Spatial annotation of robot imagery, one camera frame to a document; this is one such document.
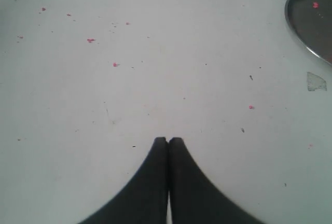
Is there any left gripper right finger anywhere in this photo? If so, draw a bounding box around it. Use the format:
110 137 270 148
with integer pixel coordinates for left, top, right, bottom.
168 137 261 224

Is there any round steel plate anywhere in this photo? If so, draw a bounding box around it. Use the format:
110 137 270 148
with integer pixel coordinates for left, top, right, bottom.
284 0 331 64

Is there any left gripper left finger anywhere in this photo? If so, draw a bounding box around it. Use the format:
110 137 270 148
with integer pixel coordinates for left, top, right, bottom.
82 137 168 224

